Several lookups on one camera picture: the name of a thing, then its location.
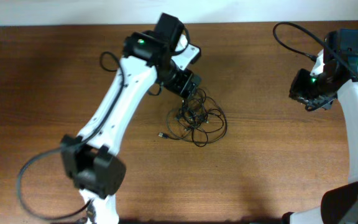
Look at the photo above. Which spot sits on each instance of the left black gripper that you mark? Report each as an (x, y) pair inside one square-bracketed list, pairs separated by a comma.
[(187, 86)]

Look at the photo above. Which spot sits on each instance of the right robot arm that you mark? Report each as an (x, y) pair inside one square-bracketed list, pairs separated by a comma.
[(340, 205)]

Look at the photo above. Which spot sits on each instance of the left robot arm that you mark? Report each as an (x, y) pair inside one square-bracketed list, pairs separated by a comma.
[(90, 159)]

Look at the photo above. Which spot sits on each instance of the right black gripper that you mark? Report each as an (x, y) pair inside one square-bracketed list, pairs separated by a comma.
[(305, 98)]

